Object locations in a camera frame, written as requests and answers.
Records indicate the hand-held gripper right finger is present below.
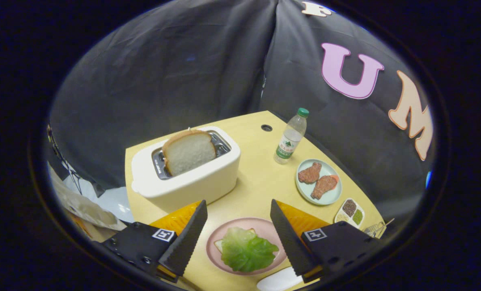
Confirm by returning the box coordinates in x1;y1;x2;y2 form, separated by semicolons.
270;199;384;283

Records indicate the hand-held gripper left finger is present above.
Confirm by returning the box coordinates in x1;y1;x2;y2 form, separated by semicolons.
101;199;208;283

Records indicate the bread slice under lettuce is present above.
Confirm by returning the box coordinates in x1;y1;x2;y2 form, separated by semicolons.
214;228;257;254

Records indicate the pink plate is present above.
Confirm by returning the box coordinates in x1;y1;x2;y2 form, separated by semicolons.
206;217;289;276

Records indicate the green lettuce leaf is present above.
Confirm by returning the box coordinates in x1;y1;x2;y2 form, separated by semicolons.
221;227;280;272

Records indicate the white toaster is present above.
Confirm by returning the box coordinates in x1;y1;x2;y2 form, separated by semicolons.
131;126;241;213

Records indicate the light blue plate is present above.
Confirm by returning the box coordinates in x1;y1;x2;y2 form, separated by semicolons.
296;158;343;206

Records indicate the brown meat piece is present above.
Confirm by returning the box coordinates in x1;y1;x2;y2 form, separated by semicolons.
311;175;339;200
298;162;322;184

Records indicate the white divided seasoning dish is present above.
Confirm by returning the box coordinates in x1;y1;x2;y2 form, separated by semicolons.
334;198;365;229

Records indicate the clear glass toothpick holder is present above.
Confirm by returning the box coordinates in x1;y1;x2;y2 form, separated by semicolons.
362;218;394;238

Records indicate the white sheet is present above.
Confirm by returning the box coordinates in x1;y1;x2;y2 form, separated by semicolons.
62;174;136;224

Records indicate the white bread slice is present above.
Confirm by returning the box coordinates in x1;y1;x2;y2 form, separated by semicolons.
162;129;217;177

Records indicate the clear green-capped water bottle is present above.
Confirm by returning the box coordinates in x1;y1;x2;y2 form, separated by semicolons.
273;108;310;165

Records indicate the beige bag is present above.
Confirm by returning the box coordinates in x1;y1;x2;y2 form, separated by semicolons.
48;164;127;232

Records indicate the black backdrop cloth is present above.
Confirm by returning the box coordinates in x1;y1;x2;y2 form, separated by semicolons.
48;0;437;227

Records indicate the dark cable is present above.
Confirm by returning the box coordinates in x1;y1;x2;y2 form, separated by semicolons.
46;125;83;194

